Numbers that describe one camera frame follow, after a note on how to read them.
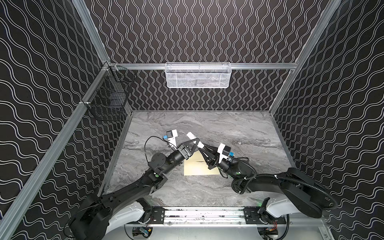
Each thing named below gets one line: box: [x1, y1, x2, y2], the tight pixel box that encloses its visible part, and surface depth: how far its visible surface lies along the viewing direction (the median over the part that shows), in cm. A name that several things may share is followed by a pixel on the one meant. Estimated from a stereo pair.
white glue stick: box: [186, 131, 205, 149], surface depth 67 cm
